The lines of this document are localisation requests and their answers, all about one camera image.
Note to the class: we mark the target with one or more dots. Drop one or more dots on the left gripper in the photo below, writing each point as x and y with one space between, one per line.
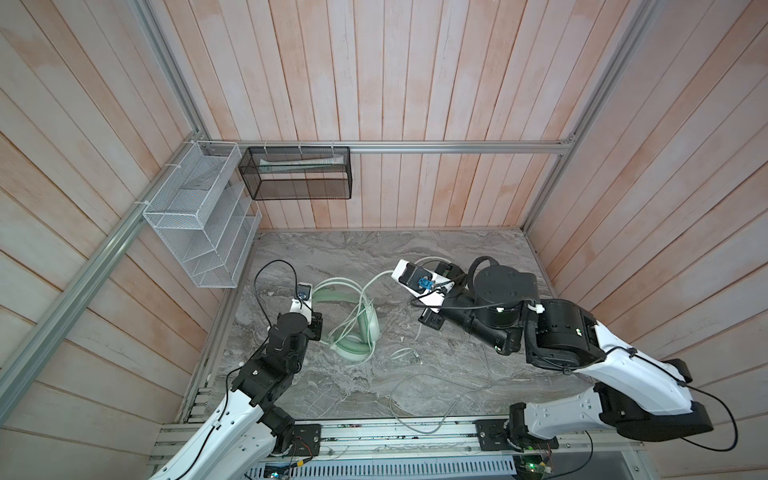
317 326

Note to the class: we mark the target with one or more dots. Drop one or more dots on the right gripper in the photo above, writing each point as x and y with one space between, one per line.
432 319

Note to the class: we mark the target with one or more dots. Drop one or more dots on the green headphones with cable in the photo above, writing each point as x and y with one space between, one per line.
356 337

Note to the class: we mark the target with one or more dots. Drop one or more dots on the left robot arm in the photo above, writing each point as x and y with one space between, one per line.
246 427

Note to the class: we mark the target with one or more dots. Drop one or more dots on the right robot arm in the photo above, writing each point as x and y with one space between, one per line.
639 397

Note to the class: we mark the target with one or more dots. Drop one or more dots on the white headphones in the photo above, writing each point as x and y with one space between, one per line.
435 263

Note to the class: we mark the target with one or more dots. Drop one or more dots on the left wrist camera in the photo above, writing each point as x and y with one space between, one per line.
301 303

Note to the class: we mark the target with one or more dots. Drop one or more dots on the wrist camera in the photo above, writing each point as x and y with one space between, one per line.
427 288
301 303

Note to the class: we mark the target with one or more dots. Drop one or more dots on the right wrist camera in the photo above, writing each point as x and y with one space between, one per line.
427 288

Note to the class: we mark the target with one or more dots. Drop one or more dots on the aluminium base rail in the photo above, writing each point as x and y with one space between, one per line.
435 448

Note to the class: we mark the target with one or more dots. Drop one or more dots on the white wire mesh shelf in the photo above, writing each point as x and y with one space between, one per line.
203 216

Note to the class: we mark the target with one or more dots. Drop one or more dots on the black wire mesh basket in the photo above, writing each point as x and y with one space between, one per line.
281 173

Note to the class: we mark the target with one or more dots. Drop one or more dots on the aluminium frame bar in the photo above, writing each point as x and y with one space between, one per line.
418 147

